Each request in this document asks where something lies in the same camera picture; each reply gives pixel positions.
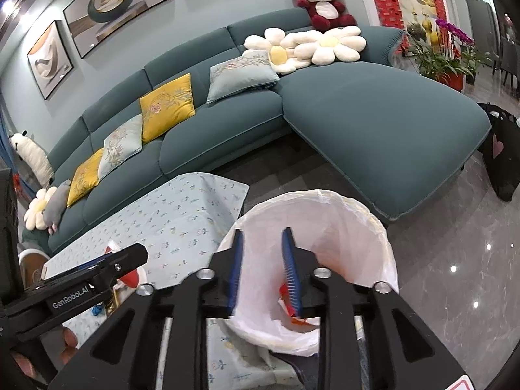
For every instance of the white flower cushion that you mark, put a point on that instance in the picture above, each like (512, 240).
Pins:
(278, 55)
(329, 44)
(36, 211)

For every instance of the teal sectional sofa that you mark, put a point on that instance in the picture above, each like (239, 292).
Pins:
(365, 122)

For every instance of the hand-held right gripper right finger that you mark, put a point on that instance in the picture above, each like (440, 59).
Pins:
(290, 268)

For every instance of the yellow embroidered pillow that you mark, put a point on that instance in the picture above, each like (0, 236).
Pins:
(83, 178)
(166, 105)

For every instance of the grey mouse plush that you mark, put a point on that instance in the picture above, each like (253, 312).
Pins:
(57, 207)

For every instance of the potted orchid plant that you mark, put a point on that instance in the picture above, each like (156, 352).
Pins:
(451, 57)

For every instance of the person's left hand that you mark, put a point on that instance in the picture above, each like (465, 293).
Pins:
(70, 345)

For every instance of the white plastic bag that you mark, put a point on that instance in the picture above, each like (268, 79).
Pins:
(113, 248)

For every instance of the white lined waste bin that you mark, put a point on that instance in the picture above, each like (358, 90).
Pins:
(345, 231)

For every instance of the round wooden stool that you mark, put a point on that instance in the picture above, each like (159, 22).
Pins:
(32, 264)

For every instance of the white long plush toy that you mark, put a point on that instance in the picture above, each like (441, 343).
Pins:
(32, 158)

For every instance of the grey dining chair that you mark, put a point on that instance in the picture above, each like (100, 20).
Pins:
(510, 61)

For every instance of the red bear plush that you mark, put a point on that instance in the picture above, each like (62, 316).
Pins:
(325, 8)

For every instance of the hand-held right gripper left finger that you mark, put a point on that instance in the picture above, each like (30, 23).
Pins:
(235, 268)

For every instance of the grey embroidered pillow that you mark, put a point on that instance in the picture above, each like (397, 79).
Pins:
(239, 75)
(120, 146)

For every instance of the black bag with pink heart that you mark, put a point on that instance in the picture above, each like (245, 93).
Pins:
(503, 162)

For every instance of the red white paper cup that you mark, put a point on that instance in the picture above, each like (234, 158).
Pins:
(130, 279)

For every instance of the small abstract wall painting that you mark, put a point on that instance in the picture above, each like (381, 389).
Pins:
(50, 61)

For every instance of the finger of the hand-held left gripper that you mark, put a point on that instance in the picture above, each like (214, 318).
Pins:
(126, 258)

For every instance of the large abstract wall painting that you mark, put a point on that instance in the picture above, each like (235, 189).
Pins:
(118, 4)

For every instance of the blue curtain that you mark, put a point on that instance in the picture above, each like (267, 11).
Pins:
(4, 138)

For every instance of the floral light blue tablecloth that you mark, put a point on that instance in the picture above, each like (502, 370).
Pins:
(174, 219)

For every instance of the plain orange plastic bag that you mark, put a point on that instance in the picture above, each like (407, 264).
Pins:
(304, 321)

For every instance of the red gold wall hanging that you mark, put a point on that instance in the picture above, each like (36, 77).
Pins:
(406, 0)

